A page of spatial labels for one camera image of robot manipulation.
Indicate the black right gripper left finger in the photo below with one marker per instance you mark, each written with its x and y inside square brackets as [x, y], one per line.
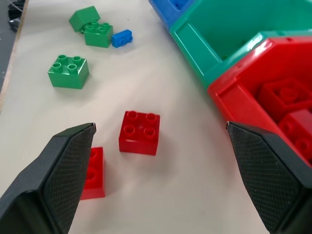
[48, 180]

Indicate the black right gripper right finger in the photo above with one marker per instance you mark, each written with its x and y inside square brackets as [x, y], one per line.
[268, 175]

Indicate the red narrow building brick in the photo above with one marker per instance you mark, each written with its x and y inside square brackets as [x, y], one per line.
[93, 174]

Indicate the red studded brick in bin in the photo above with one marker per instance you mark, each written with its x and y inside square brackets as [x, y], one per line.
[297, 132]

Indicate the red brick showing hollow underside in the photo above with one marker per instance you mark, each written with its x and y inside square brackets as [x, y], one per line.
[284, 96]

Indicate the red plastic bin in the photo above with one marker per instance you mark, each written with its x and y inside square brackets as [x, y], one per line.
[265, 83]

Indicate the red square building brick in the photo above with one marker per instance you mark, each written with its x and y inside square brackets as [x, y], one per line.
[140, 132]

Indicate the green square building brick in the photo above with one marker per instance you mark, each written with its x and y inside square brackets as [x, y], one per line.
[69, 72]
[98, 35]

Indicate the green plastic bin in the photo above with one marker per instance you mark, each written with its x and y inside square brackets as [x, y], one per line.
[219, 36]

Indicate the small blue building brick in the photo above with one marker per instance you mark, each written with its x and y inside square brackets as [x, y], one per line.
[122, 39]

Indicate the green tilted building brick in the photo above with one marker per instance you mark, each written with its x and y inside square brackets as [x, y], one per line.
[83, 18]

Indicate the dark object beside table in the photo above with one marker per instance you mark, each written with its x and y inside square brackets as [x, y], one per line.
[15, 13]

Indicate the blue plastic bin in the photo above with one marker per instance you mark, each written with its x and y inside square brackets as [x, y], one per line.
[168, 9]

